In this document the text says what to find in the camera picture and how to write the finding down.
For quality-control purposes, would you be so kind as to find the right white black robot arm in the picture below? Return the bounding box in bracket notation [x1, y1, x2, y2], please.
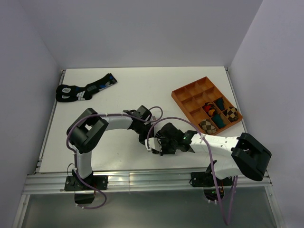
[146, 123, 272, 185]

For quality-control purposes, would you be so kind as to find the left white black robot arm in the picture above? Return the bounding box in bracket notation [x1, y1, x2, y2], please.
[66, 105, 153, 190]

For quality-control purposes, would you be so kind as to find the brown argyle rolled sock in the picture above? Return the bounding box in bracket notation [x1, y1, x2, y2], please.
[226, 106, 238, 122]
[199, 119, 217, 134]

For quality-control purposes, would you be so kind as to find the orange compartment tray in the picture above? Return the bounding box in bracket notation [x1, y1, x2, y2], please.
[171, 77, 243, 135]

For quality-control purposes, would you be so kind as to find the dark teal rolled sock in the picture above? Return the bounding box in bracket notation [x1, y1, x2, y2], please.
[214, 97, 225, 111]

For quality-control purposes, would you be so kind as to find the black blue sport sock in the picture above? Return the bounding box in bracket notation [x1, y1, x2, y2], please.
[56, 73, 118, 103]

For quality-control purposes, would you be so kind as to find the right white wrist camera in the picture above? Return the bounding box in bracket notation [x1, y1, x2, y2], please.
[145, 137, 162, 153]

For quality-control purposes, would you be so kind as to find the aluminium frame rail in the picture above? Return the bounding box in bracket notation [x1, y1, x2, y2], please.
[13, 66, 285, 228]

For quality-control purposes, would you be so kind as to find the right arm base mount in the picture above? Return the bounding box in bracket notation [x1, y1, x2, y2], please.
[190, 171, 233, 188]

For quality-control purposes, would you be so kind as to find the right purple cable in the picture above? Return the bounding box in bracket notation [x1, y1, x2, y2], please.
[147, 116, 238, 226]

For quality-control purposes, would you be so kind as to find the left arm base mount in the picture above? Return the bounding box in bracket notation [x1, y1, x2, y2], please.
[64, 175, 108, 191]

